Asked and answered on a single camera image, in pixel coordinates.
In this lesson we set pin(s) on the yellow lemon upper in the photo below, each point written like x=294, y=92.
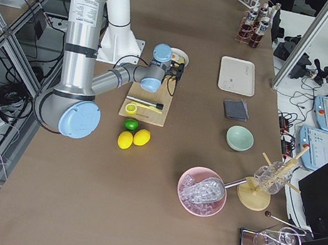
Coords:
x=141, y=137

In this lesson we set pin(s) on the half lemon slice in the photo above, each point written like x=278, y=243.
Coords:
x=131, y=108

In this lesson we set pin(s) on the pink bowl of ice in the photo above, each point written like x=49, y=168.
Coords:
x=187, y=180

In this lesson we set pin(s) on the blue teach pendant near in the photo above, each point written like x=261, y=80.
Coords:
x=317, y=141

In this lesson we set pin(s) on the yellow lemon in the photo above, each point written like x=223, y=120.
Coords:
x=141, y=137
x=125, y=140

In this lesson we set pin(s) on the clear glass mug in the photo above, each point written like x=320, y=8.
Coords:
x=272, y=178

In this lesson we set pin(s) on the aluminium frame post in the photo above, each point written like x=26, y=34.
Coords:
x=302, y=45

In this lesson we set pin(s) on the wooden cutting board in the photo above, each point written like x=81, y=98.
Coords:
x=162, y=96

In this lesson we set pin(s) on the green lime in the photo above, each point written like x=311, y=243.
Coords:
x=131, y=124

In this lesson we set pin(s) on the tea bottle lower left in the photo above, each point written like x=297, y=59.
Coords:
x=259, y=33

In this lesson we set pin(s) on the tea bottle upper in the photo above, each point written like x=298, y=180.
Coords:
x=248, y=24

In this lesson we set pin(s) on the green ceramic bowl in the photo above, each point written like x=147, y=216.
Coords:
x=239, y=138

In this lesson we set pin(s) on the metal ice scoop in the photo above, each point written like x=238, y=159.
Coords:
x=211, y=190

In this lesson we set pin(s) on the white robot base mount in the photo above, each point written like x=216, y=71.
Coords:
x=119, y=43

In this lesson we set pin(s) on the tea bottle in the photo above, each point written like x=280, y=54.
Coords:
x=259, y=33
x=263, y=12
x=248, y=24

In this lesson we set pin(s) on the copper wire bottle rack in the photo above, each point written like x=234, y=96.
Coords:
x=252, y=31

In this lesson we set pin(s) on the wooden cup stand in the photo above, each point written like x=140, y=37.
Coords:
x=253, y=197

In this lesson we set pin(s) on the tea bottle lower right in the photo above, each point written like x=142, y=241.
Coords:
x=263, y=12

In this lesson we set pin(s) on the grey folded cloth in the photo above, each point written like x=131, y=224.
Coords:
x=236, y=110

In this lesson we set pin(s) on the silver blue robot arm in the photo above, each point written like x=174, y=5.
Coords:
x=97, y=45

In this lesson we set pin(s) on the yellow lemon lower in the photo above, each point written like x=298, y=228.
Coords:
x=125, y=140

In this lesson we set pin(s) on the cream rabbit tray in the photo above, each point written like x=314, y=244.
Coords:
x=237, y=76

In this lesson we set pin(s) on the steel muddler black tip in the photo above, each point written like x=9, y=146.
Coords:
x=145, y=102

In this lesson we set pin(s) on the white round plate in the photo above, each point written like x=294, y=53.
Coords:
x=179, y=56

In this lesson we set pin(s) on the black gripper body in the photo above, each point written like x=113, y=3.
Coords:
x=175, y=71

